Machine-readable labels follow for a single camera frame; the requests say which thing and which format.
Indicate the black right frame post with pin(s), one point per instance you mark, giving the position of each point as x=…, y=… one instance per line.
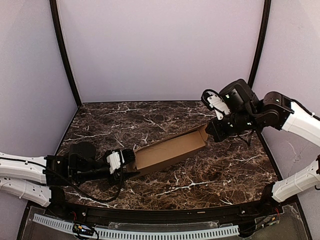
x=260, y=42

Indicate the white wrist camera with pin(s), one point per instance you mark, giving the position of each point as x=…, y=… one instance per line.
x=114, y=159
x=214, y=102

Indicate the black frame post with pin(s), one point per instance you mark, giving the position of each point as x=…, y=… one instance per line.
x=260, y=42
x=63, y=52

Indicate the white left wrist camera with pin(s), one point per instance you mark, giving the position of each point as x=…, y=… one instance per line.
x=114, y=159

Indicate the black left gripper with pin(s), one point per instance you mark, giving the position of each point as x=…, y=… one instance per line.
x=128, y=155

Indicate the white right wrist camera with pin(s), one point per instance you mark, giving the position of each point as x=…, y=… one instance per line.
x=214, y=102

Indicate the small green circuit board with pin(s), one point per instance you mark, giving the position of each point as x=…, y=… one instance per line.
x=81, y=228

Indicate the brown cardboard box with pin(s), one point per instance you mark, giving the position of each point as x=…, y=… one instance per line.
x=167, y=152

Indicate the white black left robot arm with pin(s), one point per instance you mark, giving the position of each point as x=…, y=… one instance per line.
x=41, y=179

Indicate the grey slotted cable duct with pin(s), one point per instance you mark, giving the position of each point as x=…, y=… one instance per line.
x=101, y=233

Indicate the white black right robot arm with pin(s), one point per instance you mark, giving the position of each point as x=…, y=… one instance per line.
x=287, y=112

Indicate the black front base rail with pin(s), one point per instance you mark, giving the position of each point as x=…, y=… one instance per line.
x=247, y=215

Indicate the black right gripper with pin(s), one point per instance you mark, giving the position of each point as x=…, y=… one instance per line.
x=216, y=128

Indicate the black left frame post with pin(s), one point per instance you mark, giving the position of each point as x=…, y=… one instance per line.
x=63, y=52

